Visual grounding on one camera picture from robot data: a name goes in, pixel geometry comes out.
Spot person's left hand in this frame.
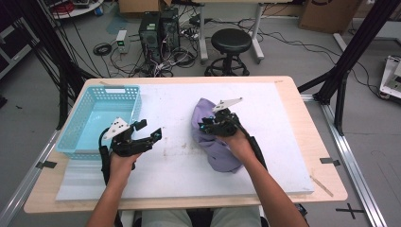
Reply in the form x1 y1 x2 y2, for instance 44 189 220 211
108 150 143 187

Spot black computer tower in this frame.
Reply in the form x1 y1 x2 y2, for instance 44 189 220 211
160 8 181 51
138 11 163 64

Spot person's light trousers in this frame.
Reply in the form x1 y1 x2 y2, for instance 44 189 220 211
140 206 263 227

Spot white power supply box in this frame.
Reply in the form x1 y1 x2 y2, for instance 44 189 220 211
115 29 131 54

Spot black shelf unit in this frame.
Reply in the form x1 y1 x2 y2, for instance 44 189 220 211
0 15 36 79

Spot black round stool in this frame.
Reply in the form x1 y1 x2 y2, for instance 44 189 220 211
203 27 253 78

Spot round white table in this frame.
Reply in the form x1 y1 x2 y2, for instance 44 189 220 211
42 0 105 20

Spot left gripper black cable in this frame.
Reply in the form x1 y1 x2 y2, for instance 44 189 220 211
98 127 113 186

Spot small black floor device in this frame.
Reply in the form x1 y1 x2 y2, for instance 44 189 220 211
294 202 308 218

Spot coiled black cable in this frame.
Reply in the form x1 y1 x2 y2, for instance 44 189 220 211
93 42 113 57

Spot black metal frame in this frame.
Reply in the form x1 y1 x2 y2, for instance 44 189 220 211
6 0 96 131
297 0 401 136

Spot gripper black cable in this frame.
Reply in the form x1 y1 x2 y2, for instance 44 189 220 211
98 127 113 186
235 121 269 171

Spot person's right hand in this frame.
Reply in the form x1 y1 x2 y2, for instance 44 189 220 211
224 127 257 166

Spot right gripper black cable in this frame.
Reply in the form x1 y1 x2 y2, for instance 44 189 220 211
235 121 269 171

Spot thin wooden stick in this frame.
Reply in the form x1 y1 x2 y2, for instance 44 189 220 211
309 174 335 198

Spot purple shorts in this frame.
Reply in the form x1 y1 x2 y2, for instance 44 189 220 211
190 97 245 174

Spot white device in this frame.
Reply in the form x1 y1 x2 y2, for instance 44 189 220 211
378 55 401 102

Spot light blue plastic basket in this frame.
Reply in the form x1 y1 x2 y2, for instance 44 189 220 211
55 84 143 161

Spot small cardboard box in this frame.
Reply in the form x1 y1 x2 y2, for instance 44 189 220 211
117 0 173 14

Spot black tape cross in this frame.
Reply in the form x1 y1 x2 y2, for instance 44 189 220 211
335 202 365 220

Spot white table frame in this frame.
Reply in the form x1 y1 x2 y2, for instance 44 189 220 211
198 0 266 64

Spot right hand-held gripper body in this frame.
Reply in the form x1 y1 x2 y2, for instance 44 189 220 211
202 96 244 138

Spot black tape strip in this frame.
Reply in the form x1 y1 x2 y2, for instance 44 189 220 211
35 160 58 169
320 156 341 167

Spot aluminium floor rail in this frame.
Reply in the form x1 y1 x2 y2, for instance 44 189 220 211
301 94 389 227
0 129 61 227

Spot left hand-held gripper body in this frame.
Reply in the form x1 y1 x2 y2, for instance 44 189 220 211
102 116 156 158

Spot tangle of floor cables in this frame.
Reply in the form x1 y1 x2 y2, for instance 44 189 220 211
107 46 202 79

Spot large cardboard box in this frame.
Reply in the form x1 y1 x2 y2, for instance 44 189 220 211
297 0 363 35

